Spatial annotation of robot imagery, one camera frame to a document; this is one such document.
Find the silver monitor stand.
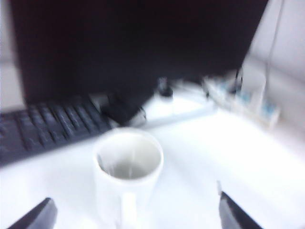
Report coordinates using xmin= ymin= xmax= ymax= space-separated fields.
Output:
xmin=144 ymin=87 xmax=216 ymax=121

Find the black AOC computer monitor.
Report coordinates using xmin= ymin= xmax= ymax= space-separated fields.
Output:
xmin=10 ymin=0 xmax=274 ymax=121

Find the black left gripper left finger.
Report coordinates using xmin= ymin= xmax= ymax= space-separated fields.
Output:
xmin=6 ymin=197 xmax=58 ymax=229

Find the black power adapter brick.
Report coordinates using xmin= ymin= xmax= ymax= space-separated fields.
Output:
xmin=94 ymin=92 xmax=147 ymax=126

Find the white ceramic mug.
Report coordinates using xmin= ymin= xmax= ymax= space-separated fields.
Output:
xmin=91 ymin=127 xmax=165 ymax=229

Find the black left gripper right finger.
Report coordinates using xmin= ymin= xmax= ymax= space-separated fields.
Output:
xmin=216 ymin=180 xmax=264 ymax=229

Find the white hanging cable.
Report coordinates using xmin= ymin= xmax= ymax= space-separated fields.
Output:
xmin=266 ymin=0 xmax=285 ymax=81

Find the black computer keyboard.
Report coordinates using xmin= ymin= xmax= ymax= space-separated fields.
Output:
xmin=0 ymin=96 xmax=115 ymax=168

